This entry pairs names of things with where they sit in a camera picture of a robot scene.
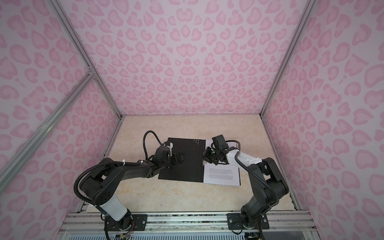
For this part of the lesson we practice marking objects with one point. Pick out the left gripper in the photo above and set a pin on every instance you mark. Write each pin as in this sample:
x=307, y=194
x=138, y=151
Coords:
x=174, y=158

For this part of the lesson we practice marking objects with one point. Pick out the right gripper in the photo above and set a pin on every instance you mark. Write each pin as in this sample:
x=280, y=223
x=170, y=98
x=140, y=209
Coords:
x=206, y=156

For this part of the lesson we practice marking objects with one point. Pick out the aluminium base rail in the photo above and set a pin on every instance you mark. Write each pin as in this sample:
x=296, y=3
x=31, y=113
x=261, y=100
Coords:
x=277, y=225

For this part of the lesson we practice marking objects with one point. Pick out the left corner aluminium post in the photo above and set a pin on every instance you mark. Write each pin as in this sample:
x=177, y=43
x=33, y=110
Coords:
x=76, y=41

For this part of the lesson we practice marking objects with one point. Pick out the paper sheet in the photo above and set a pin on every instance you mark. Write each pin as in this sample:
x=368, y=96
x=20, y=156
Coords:
x=226, y=175

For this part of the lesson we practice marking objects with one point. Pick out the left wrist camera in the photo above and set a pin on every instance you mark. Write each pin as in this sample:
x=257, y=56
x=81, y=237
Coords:
x=169, y=145

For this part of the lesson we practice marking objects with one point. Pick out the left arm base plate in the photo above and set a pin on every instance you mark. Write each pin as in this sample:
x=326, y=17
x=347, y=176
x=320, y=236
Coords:
x=129, y=223

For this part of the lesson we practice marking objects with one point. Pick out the corner aluminium post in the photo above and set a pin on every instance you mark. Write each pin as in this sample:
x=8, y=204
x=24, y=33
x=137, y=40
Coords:
x=76, y=41
x=297, y=34

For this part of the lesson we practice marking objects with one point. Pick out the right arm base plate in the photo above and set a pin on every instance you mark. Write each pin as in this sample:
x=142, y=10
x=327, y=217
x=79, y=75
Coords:
x=239, y=221

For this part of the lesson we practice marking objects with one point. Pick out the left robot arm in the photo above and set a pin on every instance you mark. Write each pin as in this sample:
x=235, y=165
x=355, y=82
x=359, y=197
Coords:
x=98, y=184

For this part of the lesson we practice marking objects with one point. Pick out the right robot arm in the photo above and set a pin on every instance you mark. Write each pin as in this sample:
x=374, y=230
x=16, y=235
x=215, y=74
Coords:
x=267, y=182

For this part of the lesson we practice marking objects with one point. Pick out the right corner aluminium post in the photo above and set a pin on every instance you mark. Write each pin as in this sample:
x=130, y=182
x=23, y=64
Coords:
x=297, y=34

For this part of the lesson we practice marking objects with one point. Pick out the diagonal aluminium frame bar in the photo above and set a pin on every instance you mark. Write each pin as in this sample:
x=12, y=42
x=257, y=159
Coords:
x=19, y=160

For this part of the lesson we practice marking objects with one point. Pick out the blue folder black inside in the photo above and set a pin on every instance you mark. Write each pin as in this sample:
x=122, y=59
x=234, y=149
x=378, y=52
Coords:
x=195, y=169

